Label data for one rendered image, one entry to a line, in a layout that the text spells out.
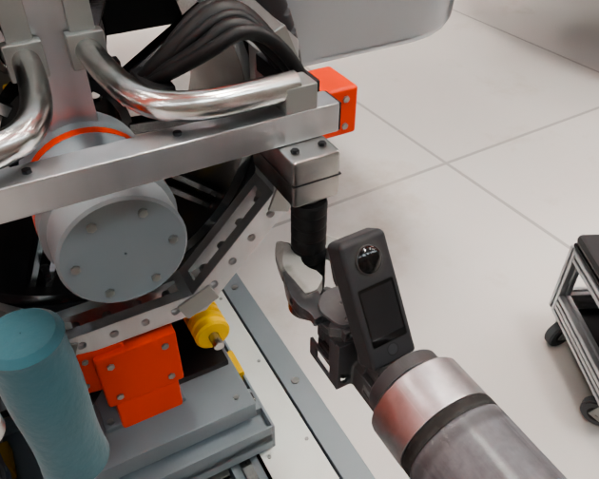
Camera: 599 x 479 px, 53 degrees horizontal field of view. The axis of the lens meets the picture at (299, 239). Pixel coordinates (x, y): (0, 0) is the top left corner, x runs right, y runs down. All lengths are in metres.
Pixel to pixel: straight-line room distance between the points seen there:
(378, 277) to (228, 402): 0.78
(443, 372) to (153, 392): 0.58
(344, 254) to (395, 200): 1.65
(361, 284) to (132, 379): 0.52
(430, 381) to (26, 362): 0.42
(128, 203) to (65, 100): 0.16
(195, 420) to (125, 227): 0.69
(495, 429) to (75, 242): 0.39
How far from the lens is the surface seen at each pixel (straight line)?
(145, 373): 0.94
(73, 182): 0.49
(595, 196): 2.36
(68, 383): 0.74
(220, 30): 0.57
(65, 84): 0.67
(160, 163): 0.50
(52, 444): 0.81
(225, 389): 1.25
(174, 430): 1.22
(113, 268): 0.61
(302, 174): 0.53
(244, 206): 0.87
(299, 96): 0.53
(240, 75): 0.84
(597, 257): 1.51
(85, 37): 0.64
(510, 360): 1.67
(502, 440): 0.47
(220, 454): 1.26
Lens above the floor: 1.23
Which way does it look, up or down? 40 degrees down
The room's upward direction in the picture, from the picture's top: straight up
